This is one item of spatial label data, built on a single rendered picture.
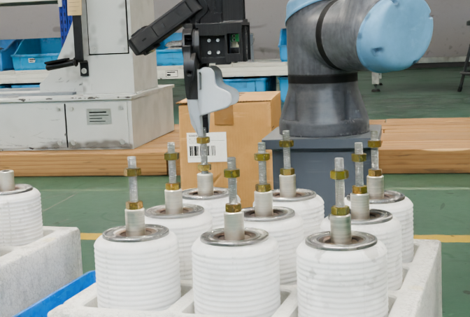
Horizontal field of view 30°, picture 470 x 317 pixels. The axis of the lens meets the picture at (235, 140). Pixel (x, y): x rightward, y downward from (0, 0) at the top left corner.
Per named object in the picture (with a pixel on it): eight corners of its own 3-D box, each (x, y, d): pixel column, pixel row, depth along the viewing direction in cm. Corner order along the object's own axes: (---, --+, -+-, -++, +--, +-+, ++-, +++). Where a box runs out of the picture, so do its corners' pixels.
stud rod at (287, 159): (289, 187, 117) (287, 131, 117) (282, 186, 118) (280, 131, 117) (292, 185, 118) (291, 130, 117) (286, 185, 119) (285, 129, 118)
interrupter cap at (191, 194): (194, 190, 127) (194, 185, 127) (241, 192, 124) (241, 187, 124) (168, 201, 120) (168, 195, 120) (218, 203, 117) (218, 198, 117)
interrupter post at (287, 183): (291, 201, 117) (289, 176, 116) (275, 199, 118) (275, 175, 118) (300, 197, 119) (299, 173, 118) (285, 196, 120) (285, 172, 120)
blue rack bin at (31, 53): (40, 67, 640) (38, 38, 637) (89, 65, 632) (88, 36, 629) (9, 71, 592) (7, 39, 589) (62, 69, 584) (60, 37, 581)
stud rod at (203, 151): (202, 180, 122) (199, 127, 121) (209, 180, 122) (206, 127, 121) (201, 182, 121) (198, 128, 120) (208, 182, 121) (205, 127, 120)
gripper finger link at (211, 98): (230, 135, 115) (229, 65, 115) (187, 136, 116) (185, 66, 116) (235, 136, 118) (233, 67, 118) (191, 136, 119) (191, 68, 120)
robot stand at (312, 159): (282, 287, 162) (277, 126, 159) (385, 289, 159) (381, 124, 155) (267, 320, 144) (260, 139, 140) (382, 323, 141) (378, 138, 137)
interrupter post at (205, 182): (201, 194, 124) (201, 171, 123) (217, 195, 123) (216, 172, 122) (194, 198, 121) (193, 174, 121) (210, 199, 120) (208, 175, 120)
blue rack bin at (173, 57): (162, 63, 618) (161, 33, 615) (215, 61, 612) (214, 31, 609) (143, 66, 569) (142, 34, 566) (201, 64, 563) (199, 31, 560)
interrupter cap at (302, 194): (297, 206, 113) (296, 201, 113) (249, 201, 118) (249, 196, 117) (326, 195, 119) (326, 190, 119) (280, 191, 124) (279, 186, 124)
